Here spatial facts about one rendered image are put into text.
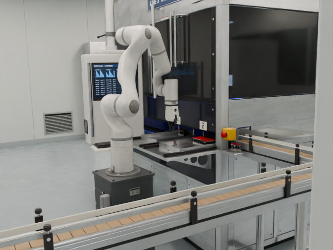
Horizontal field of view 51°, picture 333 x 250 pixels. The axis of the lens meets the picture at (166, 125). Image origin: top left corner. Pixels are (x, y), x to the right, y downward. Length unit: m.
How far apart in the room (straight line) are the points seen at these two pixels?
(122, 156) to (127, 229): 0.79
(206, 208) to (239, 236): 1.40
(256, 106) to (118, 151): 1.07
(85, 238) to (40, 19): 6.67
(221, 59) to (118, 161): 0.93
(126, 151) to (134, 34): 0.61
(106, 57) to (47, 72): 4.56
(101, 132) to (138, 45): 1.28
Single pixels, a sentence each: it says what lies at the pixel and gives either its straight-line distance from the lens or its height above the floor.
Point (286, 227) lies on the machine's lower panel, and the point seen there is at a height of 0.18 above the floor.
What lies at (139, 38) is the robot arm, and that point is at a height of 1.57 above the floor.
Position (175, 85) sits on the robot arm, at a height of 1.31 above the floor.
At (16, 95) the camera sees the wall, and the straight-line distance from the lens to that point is 7.38.
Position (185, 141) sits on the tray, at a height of 0.89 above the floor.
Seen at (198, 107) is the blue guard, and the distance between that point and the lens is 2.47.
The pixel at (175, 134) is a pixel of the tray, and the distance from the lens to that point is 2.87.
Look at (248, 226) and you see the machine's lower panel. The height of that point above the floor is 0.29.
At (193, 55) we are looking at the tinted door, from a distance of 2.52.
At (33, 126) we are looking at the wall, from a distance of 7.49.
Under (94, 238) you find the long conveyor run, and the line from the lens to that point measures 1.09.
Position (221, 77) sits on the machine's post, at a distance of 2.26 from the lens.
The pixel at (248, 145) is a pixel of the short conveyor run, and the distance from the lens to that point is 2.27.
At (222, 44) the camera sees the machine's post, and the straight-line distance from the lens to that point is 2.26.
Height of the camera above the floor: 1.40
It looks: 9 degrees down
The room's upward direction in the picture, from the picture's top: 1 degrees counter-clockwise
